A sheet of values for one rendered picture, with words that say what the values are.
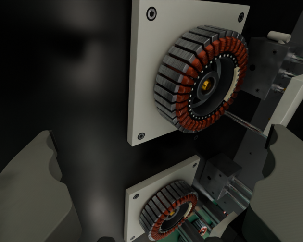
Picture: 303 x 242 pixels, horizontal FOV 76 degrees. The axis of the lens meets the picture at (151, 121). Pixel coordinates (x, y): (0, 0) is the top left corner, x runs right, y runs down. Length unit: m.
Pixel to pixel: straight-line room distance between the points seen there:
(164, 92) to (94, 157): 0.11
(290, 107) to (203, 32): 0.10
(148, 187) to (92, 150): 0.13
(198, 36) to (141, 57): 0.05
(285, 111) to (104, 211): 0.26
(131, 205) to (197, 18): 0.26
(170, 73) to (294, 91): 0.11
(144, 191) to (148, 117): 0.14
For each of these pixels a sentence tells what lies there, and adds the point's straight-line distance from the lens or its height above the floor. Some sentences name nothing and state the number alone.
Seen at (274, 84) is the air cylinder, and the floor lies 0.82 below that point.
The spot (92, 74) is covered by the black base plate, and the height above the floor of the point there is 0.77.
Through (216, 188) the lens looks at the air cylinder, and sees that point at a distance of 0.45.
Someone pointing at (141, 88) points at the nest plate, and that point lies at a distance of 0.19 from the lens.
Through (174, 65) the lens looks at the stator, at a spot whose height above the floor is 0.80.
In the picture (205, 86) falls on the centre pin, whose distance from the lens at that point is 0.22.
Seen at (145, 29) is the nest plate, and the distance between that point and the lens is 0.18.
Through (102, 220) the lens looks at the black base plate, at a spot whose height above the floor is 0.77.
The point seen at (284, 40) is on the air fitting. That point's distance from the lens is 0.32.
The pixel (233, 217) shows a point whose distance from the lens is 0.37.
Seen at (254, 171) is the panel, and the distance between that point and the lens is 0.55.
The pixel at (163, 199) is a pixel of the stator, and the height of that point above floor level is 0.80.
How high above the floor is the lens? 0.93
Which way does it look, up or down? 40 degrees down
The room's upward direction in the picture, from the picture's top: 131 degrees clockwise
